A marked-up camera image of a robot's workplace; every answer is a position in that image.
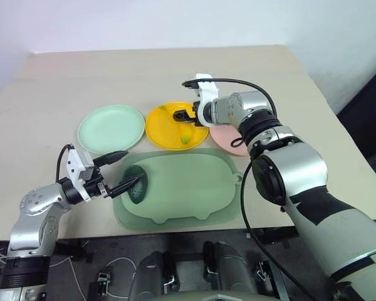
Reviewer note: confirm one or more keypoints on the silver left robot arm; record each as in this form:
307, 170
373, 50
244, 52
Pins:
34, 200

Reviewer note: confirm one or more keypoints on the yellow round plate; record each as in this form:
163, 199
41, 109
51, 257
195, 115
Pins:
163, 128

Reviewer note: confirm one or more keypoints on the pink round plate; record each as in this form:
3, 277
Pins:
225, 138

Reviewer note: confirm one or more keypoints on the small yellow-green toy fruit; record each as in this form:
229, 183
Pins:
185, 140
162, 108

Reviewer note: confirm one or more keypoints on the grey metal bar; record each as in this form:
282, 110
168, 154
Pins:
279, 282

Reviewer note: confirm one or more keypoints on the light green round plate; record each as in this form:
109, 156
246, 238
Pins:
109, 128

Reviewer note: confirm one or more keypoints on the black table frame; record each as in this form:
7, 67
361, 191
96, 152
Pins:
175, 237

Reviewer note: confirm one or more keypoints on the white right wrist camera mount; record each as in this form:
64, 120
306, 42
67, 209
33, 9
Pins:
208, 91

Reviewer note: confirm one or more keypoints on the green pig-shaped silicone tray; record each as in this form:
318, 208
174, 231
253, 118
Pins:
188, 188

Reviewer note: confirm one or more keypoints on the dark rounded shape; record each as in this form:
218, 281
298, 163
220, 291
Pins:
232, 266
150, 276

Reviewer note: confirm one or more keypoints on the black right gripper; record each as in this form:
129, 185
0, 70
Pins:
194, 117

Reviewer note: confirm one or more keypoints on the dark furniture block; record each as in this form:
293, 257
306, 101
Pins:
369, 125

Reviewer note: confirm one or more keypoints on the dark green avocado toy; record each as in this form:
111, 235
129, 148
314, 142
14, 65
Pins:
138, 192

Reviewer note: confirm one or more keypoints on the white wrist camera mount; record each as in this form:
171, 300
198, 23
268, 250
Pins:
73, 163
208, 91

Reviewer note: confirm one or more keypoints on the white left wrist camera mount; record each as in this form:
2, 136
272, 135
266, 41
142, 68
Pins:
73, 163

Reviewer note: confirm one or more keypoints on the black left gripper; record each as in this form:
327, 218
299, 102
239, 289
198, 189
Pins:
97, 186

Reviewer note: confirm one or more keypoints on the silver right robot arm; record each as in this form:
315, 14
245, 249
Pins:
300, 169

